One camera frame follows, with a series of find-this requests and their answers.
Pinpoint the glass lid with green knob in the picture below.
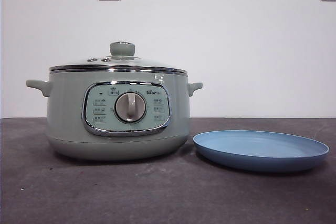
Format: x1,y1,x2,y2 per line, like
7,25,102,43
49,41,186,74

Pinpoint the pale green electric steamer pot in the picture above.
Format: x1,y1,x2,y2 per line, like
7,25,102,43
25,69,204,161

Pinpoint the blue round plate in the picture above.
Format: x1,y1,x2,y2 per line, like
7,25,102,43
193,129,330,174

